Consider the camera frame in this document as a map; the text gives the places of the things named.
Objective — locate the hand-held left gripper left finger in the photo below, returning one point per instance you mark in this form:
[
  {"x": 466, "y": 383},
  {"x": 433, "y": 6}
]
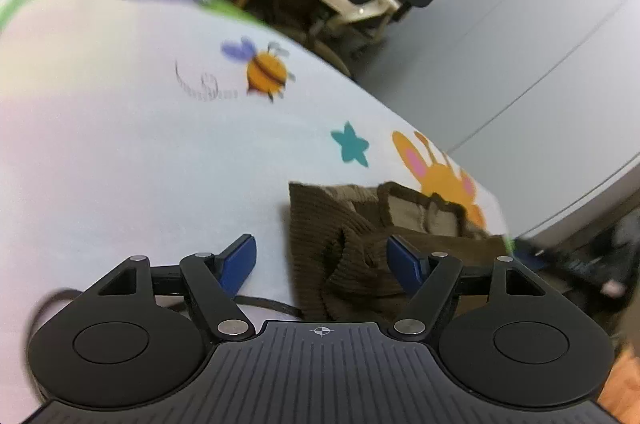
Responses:
[{"x": 240, "y": 261}]

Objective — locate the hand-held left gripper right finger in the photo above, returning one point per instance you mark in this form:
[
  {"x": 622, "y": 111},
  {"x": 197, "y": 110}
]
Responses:
[{"x": 405, "y": 261}]

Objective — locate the brown polka dot sweater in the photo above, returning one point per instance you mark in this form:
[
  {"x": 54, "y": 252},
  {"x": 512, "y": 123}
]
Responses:
[{"x": 350, "y": 264}]

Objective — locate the person's orange clothing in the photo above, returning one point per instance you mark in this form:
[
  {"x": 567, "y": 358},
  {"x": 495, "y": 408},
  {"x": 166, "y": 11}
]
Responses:
[{"x": 622, "y": 389}]

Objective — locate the cartoon printed blanket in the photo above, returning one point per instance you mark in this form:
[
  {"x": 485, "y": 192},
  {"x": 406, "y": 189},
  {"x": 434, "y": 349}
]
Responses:
[{"x": 150, "y": 153}]

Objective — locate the white wardrobe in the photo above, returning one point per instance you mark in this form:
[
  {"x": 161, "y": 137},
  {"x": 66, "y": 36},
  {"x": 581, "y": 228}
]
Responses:
[{"x": 500, "y": 28}]

